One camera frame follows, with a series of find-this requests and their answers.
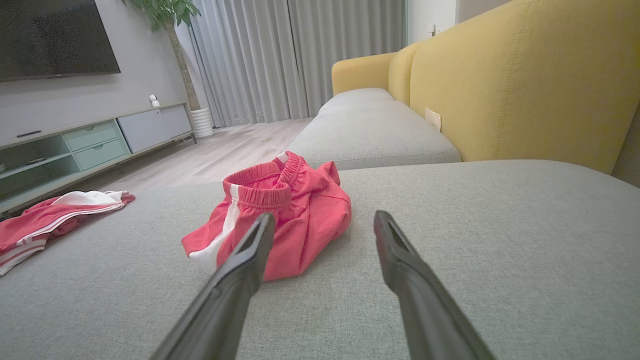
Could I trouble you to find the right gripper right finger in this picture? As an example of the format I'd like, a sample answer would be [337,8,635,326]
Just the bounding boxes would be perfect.
[373,210,497,360]

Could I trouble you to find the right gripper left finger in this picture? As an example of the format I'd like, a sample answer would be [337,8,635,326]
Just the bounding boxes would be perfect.
[150,212,276,360]

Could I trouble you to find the red shorts with white stripe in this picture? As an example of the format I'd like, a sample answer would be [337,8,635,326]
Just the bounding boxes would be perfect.
[181,150,352,282]

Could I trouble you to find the red white basketball jersey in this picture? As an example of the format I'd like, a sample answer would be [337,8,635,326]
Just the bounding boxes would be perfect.
[0,189,136,277]

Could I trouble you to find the small grey sofa seat cushion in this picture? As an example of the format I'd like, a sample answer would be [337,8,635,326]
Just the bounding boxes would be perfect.
[287,87,463,171]

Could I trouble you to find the beige sofa label tag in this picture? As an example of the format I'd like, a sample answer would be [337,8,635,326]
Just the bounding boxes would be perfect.
[424,106,443,133]

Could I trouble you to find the grey green TV cabinet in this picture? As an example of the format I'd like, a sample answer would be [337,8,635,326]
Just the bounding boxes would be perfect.
[0,102,197,217]

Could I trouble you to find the green indoor plant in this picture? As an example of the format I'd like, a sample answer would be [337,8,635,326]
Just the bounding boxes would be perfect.
[121,0,202,112]

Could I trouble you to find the yellow sofa backrest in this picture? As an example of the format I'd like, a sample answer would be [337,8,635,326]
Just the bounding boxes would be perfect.
[331,0,640,176]

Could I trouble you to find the grey curtains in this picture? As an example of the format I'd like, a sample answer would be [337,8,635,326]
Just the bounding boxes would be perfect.
[187,0,407,128]

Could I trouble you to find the black flat screen television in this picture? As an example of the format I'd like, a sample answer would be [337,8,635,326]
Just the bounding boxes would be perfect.
[0,0,122,82]

